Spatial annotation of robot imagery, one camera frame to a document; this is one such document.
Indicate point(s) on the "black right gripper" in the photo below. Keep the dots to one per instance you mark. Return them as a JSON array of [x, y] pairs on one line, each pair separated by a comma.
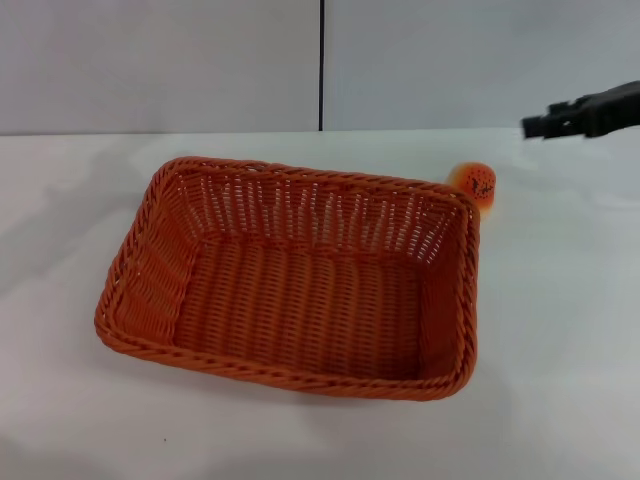
[[615, 110]]

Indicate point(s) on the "bread bun with sesame seeds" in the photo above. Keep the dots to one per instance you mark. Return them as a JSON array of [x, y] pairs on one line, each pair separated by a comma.
[[475, 181]]

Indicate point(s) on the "orange woven plastic basket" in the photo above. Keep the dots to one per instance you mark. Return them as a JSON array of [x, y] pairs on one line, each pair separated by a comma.
[[300, 310]]

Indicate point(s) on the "black wall panel seam strip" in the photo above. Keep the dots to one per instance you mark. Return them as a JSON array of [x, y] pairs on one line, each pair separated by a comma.
[[321, 65]]

